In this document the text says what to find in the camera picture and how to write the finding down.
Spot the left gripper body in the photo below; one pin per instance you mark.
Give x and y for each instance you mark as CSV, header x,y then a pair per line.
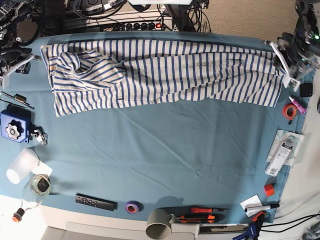
x,y
299,52

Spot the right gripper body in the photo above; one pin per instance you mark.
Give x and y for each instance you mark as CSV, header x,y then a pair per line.
x,y
13,57

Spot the blue white striped T-shirt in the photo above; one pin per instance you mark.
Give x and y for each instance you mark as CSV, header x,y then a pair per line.
x,y
124,73

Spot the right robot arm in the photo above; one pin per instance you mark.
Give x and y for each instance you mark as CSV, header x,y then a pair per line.
x,y
13,12

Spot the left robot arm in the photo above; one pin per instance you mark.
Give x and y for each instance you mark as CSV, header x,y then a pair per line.
x,y
306,24

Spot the thin metal tool with brass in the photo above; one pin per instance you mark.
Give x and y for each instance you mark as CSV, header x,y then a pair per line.
x,y
21,100

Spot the small black square box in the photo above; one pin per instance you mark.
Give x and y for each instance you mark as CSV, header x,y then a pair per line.
x,y
306,90

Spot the orange tape roll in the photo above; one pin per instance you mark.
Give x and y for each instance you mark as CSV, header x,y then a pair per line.
x,y
290,111

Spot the purple white glue tube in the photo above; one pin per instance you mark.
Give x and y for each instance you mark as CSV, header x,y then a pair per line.
x,y
300,108

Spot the blue box with black knob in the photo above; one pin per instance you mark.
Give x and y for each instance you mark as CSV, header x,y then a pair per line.
x,y
15,125

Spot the silver padlock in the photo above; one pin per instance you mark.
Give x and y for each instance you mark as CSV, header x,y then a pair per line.
x,y
40,136

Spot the black white product package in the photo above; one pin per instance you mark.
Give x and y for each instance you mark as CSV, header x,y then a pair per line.
x,y
280,151

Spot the white plastic cup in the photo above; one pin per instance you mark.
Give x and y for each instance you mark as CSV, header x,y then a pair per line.
x,y
25,162

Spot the white paper note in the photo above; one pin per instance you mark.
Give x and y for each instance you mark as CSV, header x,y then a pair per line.
x,y
42,169

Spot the clear glass bottle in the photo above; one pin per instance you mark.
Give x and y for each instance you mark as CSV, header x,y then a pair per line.
x,y
34,193

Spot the black power strip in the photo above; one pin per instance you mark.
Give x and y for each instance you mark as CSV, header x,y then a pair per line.
x,y
146,26

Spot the teal table cloth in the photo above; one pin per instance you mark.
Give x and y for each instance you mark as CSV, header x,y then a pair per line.
x,y
170,155

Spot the red cube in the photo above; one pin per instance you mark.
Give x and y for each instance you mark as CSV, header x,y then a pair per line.
x,y
269,190

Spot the white paper card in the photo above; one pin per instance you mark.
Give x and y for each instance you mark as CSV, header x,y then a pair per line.
x,y
251,202

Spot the black remote control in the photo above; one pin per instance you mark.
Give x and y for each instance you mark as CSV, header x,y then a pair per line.
x,y
96,202

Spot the orange black screwdriver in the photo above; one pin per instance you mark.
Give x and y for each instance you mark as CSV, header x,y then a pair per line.
x,y
206,210

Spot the orange black utility knife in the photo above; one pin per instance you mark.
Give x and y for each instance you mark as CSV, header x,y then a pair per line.
x,y
201,218

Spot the blue black bar clamp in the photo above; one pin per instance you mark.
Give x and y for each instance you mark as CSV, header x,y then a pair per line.
x,y
253,230

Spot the purple tape roll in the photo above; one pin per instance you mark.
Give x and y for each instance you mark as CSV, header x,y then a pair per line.
x,y
132,207

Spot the grey ceramic mug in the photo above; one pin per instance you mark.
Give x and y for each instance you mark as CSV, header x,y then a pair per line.
x,y
159,224

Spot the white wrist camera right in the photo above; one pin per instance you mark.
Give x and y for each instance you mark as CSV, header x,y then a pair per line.
x,y
4,82

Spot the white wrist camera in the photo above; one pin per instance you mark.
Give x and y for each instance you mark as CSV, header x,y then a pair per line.
x,y
4,82
289,81

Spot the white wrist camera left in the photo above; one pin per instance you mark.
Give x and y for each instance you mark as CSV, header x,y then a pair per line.
x,y
289,81

